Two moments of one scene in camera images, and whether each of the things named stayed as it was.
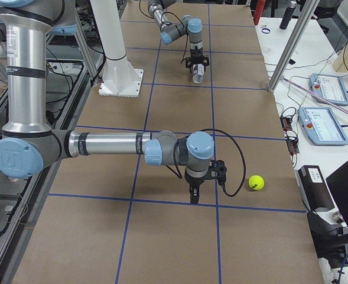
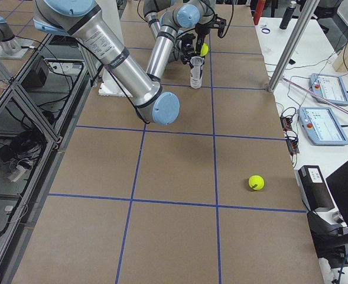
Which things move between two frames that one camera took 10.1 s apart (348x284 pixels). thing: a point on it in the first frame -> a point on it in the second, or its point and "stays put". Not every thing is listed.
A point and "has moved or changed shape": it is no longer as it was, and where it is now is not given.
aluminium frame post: (293, 42) stays put
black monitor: (346, 184) stays put
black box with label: (315, 190) stays put
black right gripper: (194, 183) -> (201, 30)
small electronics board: (290, 135) stays put
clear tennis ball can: (198, 72) has moved or changed shape
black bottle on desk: (288, 15) stays put
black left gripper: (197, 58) -> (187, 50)
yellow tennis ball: (256, 181) stays put
